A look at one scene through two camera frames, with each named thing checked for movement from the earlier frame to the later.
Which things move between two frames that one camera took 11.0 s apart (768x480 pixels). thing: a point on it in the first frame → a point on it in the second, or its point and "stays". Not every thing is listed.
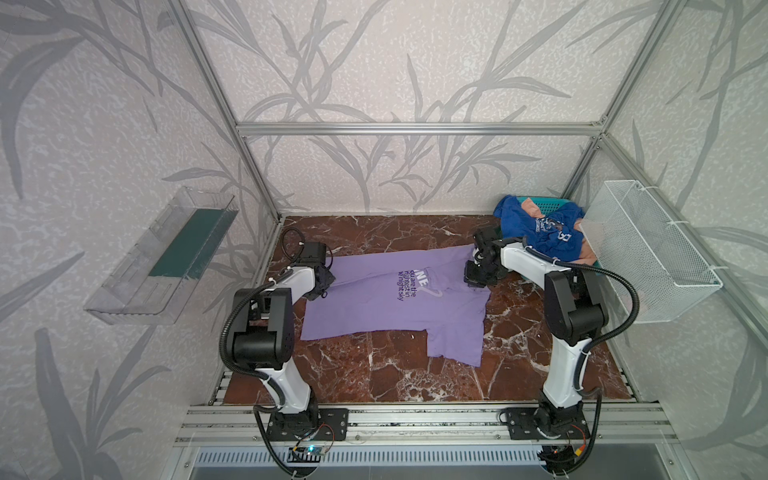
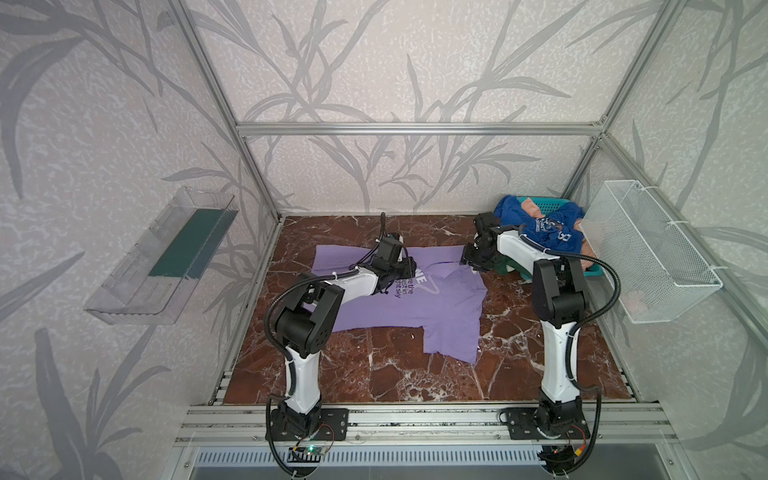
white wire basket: [645, 251] stays
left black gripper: [325, 280] → [405, 267]
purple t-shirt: [412, 289] stays
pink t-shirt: [587, 256] stays
